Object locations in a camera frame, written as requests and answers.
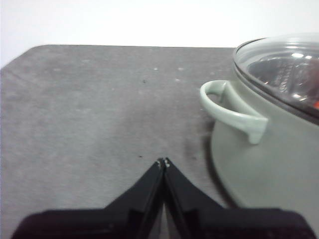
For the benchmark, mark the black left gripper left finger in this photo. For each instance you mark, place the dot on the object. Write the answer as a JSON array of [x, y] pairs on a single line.
[[104, 221]]

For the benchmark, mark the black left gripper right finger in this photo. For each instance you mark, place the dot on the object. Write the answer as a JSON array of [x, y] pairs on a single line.
[[224, 224]]

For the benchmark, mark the glass lid with green knob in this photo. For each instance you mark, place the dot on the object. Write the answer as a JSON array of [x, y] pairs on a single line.
[[281, 67]]

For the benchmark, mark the pale green electric steamer pot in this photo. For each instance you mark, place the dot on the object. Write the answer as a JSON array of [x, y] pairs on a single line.
[[269, 159]]

